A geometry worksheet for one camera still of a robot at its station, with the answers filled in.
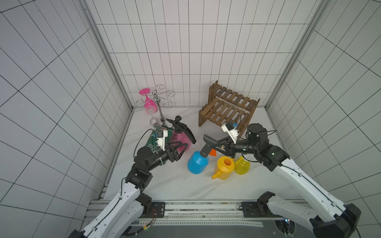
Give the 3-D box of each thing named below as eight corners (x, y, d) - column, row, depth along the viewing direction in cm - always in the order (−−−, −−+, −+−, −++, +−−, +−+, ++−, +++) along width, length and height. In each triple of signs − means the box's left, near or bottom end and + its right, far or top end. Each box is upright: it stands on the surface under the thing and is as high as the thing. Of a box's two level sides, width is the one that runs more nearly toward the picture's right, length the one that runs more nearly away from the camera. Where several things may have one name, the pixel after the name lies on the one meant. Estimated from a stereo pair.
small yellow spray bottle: (231, 171, 86) (236, 163, 77) (235, 163, 89) (239, 155, 80) (243, 178, 84) (250, 170, 75) (246, 170, 87) (253, 162, 78)
